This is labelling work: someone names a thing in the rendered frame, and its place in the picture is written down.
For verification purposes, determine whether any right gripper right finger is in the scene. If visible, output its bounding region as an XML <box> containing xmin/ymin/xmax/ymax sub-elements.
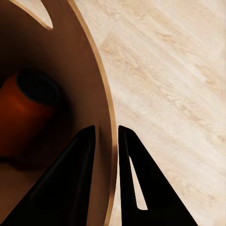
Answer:
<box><xmin>118</xmin><ymin>125</ymin><xmax>198</xmax><ymax>226</ymax></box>

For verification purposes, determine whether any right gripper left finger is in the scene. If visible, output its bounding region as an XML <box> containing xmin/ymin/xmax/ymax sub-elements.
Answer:
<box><xmin>0</xmin><ymin>125</ymin><xmax>96</xmax><ymax>226</ymax></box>

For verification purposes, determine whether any can of soda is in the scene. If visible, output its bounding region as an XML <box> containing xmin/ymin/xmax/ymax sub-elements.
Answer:
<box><xmin>0</xmin><ymin>70</ymin><xmax>61</xmax><ymax>157</ymax></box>

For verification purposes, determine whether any trash can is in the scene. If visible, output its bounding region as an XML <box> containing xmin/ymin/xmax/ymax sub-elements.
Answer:
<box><xmin>0</xmin><ymin>0</ymin><xmax>118</xmax><ymax>226</ymax></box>

